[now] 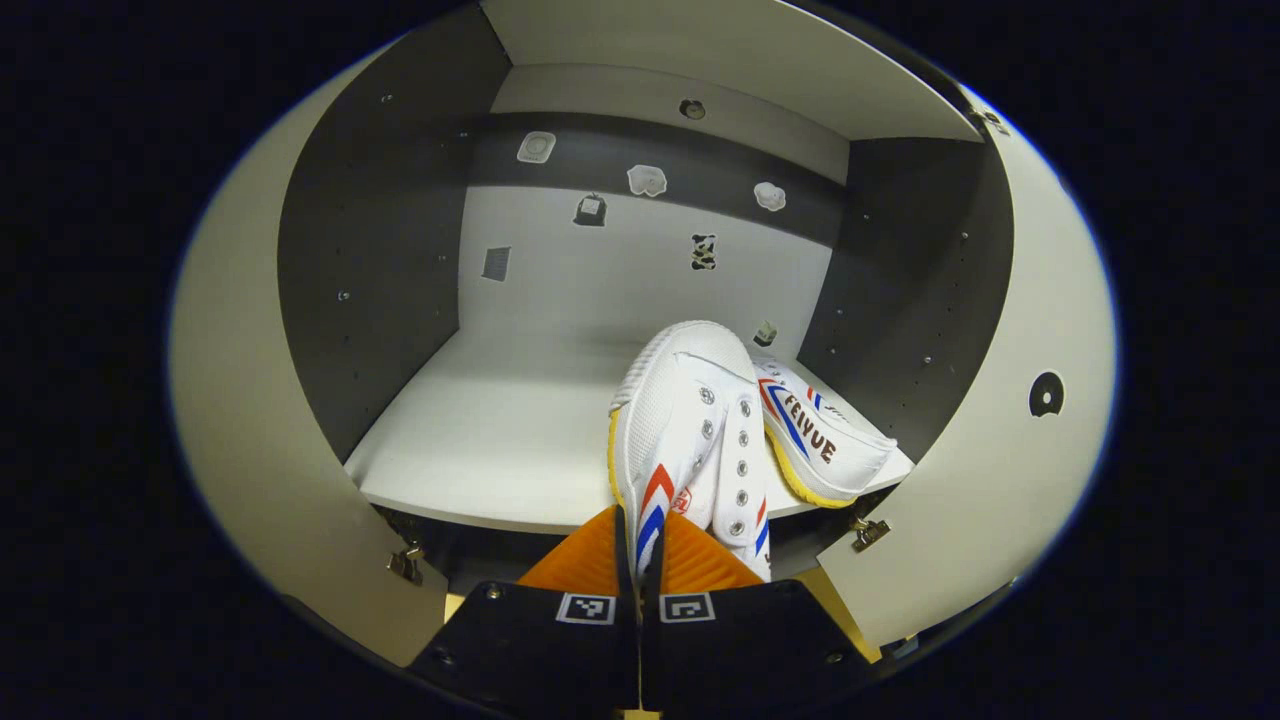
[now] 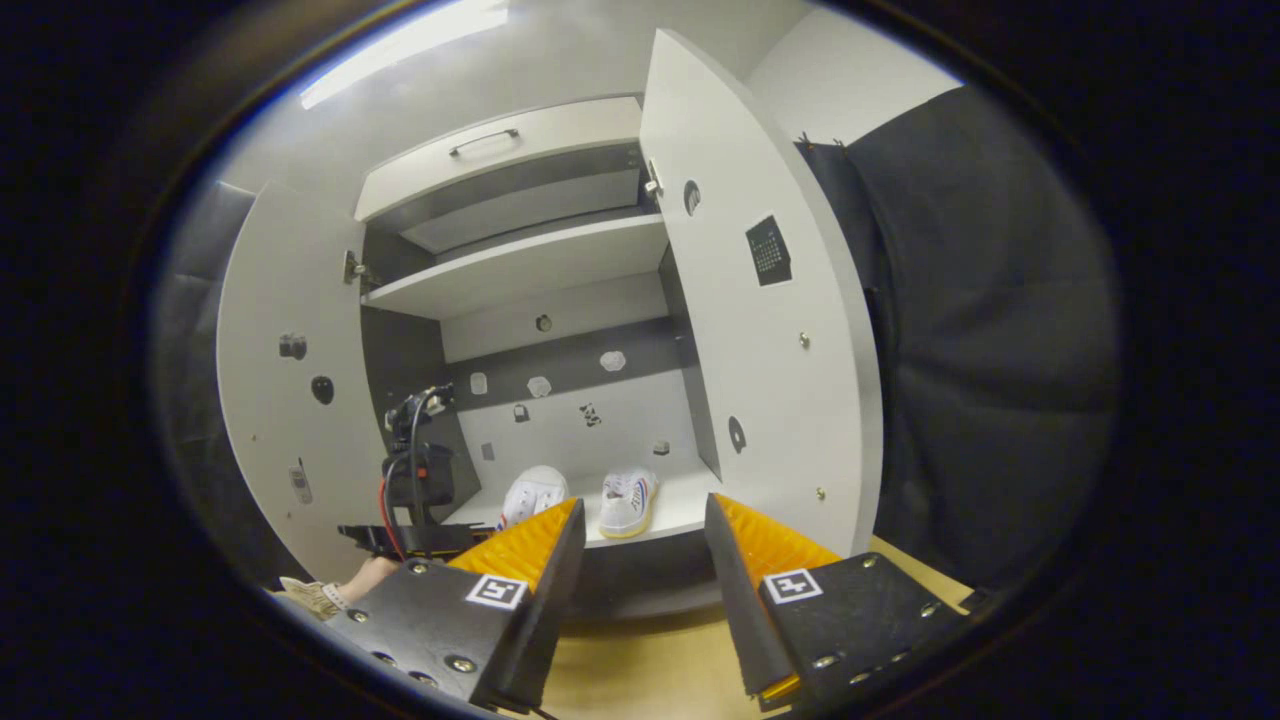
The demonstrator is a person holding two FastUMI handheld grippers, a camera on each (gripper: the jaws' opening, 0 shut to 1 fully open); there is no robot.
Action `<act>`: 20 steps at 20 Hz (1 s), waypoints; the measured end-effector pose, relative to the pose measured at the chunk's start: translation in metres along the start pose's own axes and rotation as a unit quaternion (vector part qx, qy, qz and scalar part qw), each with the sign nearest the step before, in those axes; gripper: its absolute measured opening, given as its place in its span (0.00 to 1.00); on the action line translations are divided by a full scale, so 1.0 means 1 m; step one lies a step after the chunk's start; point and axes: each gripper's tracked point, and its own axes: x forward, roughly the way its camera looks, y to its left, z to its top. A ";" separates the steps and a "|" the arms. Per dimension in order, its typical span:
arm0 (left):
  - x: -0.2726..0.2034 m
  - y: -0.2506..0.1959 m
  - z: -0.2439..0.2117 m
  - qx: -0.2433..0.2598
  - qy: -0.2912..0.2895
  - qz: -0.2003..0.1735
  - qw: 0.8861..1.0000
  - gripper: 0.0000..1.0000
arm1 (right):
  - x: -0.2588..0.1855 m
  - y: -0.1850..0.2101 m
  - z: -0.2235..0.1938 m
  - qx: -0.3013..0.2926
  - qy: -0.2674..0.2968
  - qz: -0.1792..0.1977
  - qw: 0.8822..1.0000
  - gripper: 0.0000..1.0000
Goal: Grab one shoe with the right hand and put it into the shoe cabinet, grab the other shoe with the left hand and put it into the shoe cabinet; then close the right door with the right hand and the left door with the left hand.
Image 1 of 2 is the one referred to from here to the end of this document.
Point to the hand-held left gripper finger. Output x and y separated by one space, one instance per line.
652 650
628 650

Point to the white shoe cabinet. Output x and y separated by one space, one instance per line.
520 440

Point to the white cabinet shelf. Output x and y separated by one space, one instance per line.
720 60

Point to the white striped canvas shoe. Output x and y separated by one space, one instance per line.
680 400
830 440

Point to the metal door hinge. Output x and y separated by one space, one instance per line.
870 533
407 565
992 120

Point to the white shoe cabinet door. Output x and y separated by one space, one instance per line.
250 400
1000 480

